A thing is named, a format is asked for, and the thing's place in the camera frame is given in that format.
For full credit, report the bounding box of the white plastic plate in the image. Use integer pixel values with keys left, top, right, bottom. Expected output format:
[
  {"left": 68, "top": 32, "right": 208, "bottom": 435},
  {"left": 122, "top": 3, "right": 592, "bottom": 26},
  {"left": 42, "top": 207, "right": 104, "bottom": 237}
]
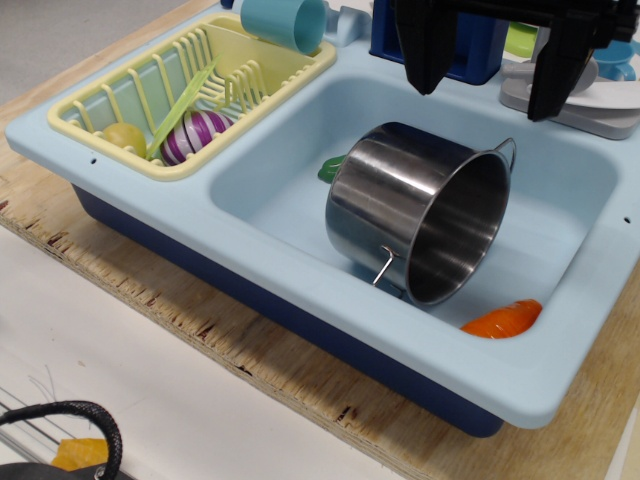
[{"left": 566, "top": 81, "right": 640, "bottom": 110}]

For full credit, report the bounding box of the blue toy cup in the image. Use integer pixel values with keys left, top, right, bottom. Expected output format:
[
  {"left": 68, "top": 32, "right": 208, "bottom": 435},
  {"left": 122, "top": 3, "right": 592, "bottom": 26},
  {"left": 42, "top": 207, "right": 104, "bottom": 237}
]
[{"left": 593, "top": 41, "right": 637, "bottom": 81}]

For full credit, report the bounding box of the dark blue plastic box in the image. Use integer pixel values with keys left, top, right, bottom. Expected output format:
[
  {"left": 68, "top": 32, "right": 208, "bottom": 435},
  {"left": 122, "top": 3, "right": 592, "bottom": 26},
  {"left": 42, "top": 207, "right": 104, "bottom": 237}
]
[{"left": 370, "top": 0, "right": 510, "bottom": 85}]

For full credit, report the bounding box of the black braided cable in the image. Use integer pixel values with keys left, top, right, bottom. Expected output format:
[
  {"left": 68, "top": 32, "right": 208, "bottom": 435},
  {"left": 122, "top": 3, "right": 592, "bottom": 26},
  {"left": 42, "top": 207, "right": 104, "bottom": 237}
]
[{"left": 0, "top": 400, "right": 124, "bottom": 480}]

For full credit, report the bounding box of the yellow tape piece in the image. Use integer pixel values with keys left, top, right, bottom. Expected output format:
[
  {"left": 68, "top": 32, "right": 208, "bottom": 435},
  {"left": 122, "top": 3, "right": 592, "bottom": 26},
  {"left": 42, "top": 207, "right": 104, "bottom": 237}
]
[{"left": 51, "top": 438, "right": 109, "bottom": 472}]

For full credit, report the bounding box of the light blue plastic holder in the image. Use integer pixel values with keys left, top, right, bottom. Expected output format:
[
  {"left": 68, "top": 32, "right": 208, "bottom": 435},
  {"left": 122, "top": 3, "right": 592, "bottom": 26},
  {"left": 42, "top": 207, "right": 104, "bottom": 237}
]
[{"left": 323, "top": 3, "right": 371, "bottom": 48}]

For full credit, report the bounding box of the purple white striped toy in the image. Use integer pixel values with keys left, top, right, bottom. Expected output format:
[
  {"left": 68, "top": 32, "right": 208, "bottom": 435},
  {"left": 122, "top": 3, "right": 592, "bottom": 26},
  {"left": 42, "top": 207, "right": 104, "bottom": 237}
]
[{"left": 160, "top": 110, "right": 234, "bottom": 166}]

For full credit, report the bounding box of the teal plastic cup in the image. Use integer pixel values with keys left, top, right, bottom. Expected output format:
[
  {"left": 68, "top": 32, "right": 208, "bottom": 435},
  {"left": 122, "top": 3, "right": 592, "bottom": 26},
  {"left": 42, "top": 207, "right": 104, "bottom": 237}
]
[{"left": 240, "top": 0, "right": 326, "bottom": 55}]

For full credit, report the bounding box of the green plastic toy utensil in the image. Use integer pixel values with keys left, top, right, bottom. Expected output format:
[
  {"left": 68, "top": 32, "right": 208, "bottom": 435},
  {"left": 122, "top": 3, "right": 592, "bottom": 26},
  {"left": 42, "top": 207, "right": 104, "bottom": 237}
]
[{"left": 146, "top": 56, "right": 219, "bottom": 160}]

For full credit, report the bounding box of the light blue toy sink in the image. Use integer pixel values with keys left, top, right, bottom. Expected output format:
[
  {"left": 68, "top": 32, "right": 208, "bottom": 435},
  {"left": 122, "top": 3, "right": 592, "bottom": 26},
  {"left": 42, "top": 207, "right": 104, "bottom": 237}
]
[{"left": 5, "top": 40, "right": 639, "bottom": 437}]

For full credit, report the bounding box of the orange toy carrot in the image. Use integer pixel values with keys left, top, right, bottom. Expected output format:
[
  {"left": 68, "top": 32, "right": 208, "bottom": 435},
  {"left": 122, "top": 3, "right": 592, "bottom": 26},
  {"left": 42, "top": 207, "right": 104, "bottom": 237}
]
[{"left": 460, "top": 299, "right": 543, "bottom": 339}]

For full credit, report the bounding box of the yellow dish drying rack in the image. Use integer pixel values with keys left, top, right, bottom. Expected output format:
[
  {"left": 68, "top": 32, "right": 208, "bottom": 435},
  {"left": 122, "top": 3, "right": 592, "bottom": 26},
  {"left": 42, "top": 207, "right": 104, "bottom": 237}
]
[{"left": 47, "top": 13, "right": 336, "bottom": 181}]

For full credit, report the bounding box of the plywood board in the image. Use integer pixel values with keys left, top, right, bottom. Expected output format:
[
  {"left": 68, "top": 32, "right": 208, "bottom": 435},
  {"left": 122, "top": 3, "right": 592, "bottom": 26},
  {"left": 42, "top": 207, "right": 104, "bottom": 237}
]
[{"left": 0, "top": 0, "right": 640, "bottom": 480}]

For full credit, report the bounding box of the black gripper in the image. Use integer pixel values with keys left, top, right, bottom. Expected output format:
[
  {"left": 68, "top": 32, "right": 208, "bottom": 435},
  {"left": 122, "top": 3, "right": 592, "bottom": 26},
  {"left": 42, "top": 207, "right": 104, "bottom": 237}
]
[{"left": 391, "top": 0, "right": 639, "bottom": 122}]

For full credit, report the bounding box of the green toy vegetable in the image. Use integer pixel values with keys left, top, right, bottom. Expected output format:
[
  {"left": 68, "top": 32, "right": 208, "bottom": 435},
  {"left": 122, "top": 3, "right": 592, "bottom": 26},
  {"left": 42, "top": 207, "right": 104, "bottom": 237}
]
[{"left": 317, "top": 155, "right": 345, "bottom": 184}]

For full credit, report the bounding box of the lime green toy bowl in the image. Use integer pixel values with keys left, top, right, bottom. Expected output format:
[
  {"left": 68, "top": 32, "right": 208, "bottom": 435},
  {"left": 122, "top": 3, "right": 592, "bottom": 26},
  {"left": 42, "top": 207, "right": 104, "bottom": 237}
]
[{"left": 504, "top": 22, "right": 538, "bottom": 58}]

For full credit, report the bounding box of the yellow toy fruit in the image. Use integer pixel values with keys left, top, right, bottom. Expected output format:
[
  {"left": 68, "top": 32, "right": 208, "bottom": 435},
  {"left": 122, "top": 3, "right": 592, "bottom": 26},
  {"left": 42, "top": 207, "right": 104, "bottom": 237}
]
[{"left": 102, "top": 122, "right": 147, "bottom": 158}]

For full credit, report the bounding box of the stainless steel pot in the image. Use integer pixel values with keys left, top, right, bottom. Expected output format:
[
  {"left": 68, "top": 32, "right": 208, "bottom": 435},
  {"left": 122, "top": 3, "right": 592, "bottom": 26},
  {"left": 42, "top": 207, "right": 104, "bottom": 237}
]
[{"left": 325, "top": 122, "right": 516, "bottom": 306}]

